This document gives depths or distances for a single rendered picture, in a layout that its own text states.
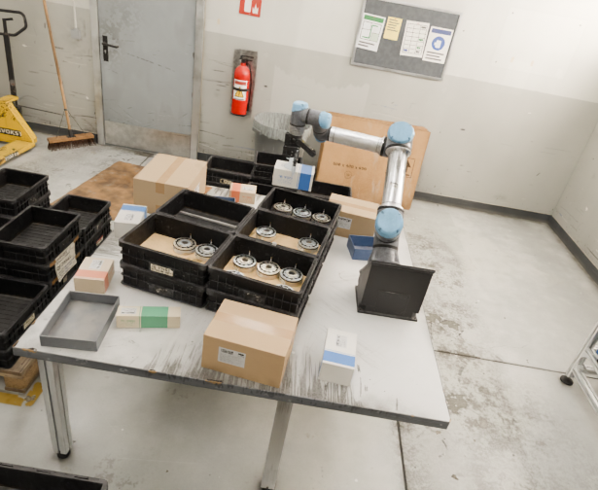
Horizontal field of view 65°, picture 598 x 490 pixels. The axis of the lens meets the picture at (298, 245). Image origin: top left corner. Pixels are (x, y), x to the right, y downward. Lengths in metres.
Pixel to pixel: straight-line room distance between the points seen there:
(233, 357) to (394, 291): 0.80
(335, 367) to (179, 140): 3.92
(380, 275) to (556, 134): 3.70
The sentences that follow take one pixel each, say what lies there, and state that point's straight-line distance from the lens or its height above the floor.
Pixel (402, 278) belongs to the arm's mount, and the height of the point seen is 0.92.
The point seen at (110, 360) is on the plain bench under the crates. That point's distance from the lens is 1.88.
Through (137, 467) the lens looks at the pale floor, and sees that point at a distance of 2.43.
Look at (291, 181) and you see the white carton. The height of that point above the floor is 1.08.
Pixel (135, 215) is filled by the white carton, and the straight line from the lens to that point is 2.56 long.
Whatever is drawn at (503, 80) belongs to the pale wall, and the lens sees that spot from 5.17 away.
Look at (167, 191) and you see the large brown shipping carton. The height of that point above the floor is 0.86.
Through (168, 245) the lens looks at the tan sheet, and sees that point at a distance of 2.24.
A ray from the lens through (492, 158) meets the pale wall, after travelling 5.39.
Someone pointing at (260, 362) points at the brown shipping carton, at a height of 0.80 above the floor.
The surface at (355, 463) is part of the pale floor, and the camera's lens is 2.54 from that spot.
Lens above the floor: 2.02
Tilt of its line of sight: 31 degrees down
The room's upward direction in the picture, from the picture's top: 11 degrees clockwise
